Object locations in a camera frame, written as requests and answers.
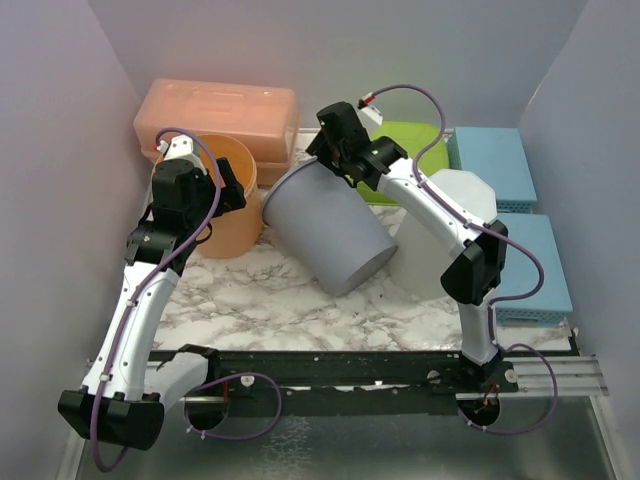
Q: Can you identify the orange plastic toolbox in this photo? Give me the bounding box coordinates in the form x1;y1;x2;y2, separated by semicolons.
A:
133;79;300;186

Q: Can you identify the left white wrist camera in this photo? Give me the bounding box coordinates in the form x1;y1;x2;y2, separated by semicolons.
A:
156;134;201;163

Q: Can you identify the white faceted bin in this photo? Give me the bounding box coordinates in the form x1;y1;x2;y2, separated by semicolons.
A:
389;169;497;301

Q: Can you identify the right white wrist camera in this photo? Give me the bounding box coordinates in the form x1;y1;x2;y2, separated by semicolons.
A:
356;94;383;133

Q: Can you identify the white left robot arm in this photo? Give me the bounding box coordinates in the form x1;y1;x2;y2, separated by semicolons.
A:
57;157;246;450

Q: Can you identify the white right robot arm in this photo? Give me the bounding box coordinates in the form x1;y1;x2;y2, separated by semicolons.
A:
307;101;508;391

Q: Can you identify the small blue perforated basket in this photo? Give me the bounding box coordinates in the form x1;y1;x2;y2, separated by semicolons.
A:
489;211;574;328

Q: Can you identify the blue-grey round bin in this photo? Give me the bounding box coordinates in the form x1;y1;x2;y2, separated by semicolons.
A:
262;158;397;296

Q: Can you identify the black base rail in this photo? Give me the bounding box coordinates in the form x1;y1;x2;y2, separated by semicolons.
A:
180;345;518;416

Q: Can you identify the large blue perforated basket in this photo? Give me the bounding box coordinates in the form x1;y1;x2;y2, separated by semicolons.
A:
447;127;537;214

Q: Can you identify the green plastic tray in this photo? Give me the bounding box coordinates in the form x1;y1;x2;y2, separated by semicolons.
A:
357;120;449;206

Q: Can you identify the orange round bin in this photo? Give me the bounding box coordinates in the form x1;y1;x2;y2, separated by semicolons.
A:
196;134;262;259

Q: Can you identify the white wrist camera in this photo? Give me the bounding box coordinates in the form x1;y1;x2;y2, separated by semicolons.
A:
356;94;383;133
156;134;201;163

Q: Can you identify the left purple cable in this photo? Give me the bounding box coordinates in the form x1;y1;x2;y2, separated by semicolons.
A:
92;126;284;473

